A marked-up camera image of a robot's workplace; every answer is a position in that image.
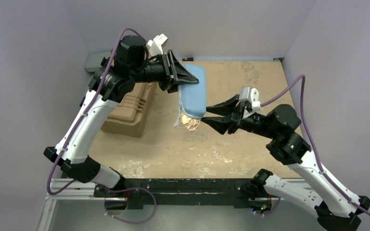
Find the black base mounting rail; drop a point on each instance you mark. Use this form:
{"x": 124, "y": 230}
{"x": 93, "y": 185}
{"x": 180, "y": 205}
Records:
{"x": 237, "y": 193}

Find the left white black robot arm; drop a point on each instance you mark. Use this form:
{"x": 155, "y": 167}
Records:
{"x": 129, "y": 63}

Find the tan plastic tool case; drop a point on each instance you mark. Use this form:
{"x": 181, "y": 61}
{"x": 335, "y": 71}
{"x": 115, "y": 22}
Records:
{"x": 129, "y": 117}

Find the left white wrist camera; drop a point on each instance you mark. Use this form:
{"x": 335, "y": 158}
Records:
{"x": 155, "y": 46}

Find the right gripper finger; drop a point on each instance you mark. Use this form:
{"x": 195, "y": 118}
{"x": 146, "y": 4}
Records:
{"x": 221, "y": 124}
{"x": 224, "y": 108}

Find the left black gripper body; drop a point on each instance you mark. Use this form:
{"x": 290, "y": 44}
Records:
{"x": 167, "y": 72}

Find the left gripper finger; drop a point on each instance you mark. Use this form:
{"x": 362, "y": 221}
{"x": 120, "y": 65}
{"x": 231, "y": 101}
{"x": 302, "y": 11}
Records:
{"x": 172, "y": 88}
{"x": 179, "y": 73}

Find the blue umbrella sleeve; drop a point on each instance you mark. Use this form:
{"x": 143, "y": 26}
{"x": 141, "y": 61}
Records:
{"x": 192, "y": 98}

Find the grey metal corner box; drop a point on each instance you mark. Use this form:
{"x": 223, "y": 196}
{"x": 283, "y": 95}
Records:
{"x": 94, "y": 60}

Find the beige umbrella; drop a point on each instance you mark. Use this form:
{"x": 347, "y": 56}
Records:
{"x": 185, "y": 121}

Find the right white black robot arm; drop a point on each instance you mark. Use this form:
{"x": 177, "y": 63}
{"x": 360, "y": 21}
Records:
{"x": 334, "y": 206}

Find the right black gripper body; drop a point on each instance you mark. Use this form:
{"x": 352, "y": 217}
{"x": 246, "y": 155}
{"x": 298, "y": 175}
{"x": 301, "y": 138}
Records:
{"x": 238, "y": 116}

